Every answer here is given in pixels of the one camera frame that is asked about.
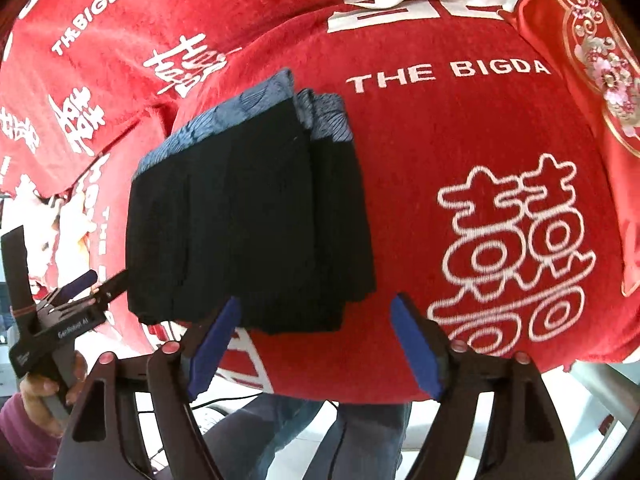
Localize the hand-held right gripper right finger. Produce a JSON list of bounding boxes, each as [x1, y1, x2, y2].
[[390, 292, 583, 480]]

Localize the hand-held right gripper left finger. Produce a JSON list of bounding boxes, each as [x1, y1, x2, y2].
[[52, 296, 245, 480]]

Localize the red printed blanket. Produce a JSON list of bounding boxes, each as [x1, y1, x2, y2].
[[0, 0, 640, 405]]

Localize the black cable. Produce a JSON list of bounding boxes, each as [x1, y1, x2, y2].
[[132, 392, 262, 417]]

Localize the black pants grey waistband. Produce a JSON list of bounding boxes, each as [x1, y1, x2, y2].
[[125, 67, 377, 337]]

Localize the person's grey jeans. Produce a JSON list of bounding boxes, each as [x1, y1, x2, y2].
[[202, 392, 414, 480]]

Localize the red embroidered satin pillow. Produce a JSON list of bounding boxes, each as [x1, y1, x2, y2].
[[500, 0, 640, 297]]

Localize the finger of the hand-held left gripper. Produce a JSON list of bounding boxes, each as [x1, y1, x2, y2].
[[75, 269, 132, 312], [37, 269, 100, 311]]

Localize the person's left hand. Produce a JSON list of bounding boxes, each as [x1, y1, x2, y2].
[[20, 350, 89, 437]]

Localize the person's left forearm purple sleeve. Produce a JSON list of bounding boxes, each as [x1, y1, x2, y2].
[[0, 392, 62, 463]]

